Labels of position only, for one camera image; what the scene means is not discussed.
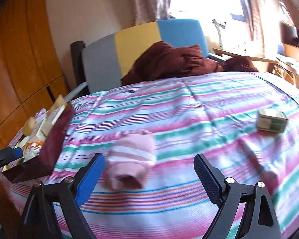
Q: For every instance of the beige carton box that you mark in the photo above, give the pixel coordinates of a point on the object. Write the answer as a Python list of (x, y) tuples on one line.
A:
[(51, 120), (37, 134)]

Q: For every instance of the dark red cloth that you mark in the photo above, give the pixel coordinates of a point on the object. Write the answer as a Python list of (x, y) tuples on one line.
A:
[(162, 61)]

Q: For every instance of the green tea box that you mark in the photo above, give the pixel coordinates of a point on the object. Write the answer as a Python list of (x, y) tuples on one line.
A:
[(271, 120)]

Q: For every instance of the grey yellow blue chair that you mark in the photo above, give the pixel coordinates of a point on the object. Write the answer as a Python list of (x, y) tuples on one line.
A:
[(109, 58)]

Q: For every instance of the wooden desk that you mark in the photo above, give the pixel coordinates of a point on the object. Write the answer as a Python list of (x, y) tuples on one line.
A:
[(284, 67)]

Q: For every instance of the gold metal tin box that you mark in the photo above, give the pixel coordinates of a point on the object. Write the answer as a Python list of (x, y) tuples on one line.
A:
[(43, 162)]

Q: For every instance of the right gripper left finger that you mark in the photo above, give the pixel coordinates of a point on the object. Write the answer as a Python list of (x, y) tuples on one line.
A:
[(39, 219)]

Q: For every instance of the yellow sponge block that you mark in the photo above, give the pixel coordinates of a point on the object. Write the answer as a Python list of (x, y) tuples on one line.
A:
[(28, 127), (58, 103)]

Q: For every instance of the orange snack bag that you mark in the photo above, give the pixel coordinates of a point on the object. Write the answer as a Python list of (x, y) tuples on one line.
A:
[(31, 150)]

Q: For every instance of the pink sock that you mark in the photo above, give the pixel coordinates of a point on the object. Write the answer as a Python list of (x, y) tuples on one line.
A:
[(130, 160)]

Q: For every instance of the black speaker set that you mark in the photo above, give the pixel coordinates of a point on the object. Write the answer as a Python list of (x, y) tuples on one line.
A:
[(289, 34)]

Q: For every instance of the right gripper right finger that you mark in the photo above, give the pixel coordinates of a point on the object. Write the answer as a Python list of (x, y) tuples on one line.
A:
[(258, 219)]

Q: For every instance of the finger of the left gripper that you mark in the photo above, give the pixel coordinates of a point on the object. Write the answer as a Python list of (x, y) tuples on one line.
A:
[(8, 154)]

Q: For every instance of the wooden wardrobe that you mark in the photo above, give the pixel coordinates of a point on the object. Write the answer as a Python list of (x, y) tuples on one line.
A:
[(31, 77)]

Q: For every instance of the black rolled mat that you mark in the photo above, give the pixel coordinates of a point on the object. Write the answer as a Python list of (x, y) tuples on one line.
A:
[(77, 62)]

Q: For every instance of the striped bed sheet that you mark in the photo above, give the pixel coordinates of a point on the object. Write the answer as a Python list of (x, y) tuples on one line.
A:
[(213, 114)]

